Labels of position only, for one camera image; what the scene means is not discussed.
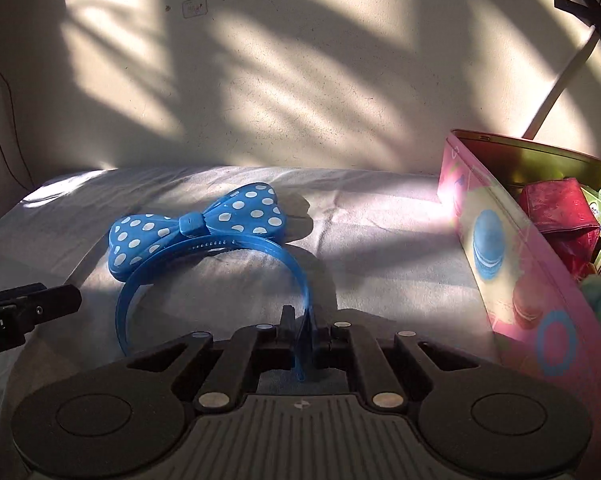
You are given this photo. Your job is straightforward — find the red-brown wall cable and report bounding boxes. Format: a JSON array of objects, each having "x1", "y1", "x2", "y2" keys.
[{"x1": 0, "y1": 35, "x2": 35, "y2": 188}]

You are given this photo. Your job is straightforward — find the red zip pouch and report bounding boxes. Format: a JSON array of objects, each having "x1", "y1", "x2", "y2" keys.
[{"x1": 518, "y1": 178, "x2": 601, "y2": 278}]

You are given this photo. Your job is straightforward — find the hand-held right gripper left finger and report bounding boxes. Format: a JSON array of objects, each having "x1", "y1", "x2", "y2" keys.
[{"x1": 125, "y1": 305, "x2": 300, "y2": 413}]

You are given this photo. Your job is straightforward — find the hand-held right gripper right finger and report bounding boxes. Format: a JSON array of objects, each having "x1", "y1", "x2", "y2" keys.
[{"x1": 305, "y1": 319, "x2": 481, "y2": 411}]

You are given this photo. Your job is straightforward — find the blue polka-dot bow headband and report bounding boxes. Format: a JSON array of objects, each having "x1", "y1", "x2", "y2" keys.
[{"x1": 108, "y1": 181, "x2": 317, "y2": 383}]

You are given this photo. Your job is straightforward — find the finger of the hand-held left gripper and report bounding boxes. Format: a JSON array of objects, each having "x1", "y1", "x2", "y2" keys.
[
  {"x1": 0, "y1": 283, "x2": 48, "y2": 307},
  {"x1": 11, "y1": 285, "x2": 82, "y2": 332}
]

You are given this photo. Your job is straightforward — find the pink tin box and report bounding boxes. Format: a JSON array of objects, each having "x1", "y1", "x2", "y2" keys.
[{"x1": 438, "y1": 129, "x2": 601, "y2": 461}]

